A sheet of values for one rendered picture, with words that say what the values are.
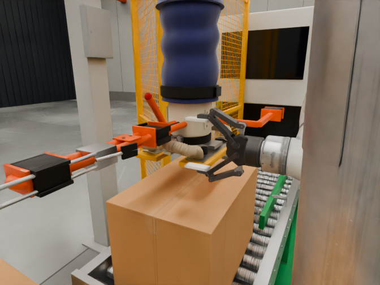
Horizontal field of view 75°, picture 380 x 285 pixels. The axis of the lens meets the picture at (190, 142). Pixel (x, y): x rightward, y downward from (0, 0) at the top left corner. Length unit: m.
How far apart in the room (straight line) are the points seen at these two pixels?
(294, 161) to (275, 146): 0.05
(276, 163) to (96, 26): 1.50
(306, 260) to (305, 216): 0.03
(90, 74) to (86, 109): 0.25
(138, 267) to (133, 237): 0.12
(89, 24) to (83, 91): 0.43
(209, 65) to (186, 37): 0.12
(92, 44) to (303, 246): 1.71
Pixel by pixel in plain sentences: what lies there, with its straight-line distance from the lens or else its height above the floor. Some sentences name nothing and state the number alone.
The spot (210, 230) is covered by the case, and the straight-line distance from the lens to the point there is 0.76.
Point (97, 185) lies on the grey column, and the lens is 2.02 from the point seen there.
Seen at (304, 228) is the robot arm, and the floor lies 1.30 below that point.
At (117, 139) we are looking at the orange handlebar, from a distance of 0.69.
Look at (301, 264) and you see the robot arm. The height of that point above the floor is 1.27.
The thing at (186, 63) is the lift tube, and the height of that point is 1.41.
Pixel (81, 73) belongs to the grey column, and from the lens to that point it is 1.87.
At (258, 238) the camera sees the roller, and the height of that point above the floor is 0.54.
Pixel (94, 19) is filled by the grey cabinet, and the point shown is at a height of 1.70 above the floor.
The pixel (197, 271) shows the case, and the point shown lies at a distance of 0.85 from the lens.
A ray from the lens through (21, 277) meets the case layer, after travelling 1.40.
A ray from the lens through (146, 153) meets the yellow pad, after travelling 0.94.
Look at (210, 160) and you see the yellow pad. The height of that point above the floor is 1.09.
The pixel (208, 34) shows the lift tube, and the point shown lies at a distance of 0.89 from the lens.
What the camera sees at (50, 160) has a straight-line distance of 0.54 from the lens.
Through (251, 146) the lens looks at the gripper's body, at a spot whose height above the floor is 1.22.
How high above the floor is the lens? 1.39
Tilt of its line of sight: 16 degrees down
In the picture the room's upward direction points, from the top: straight up
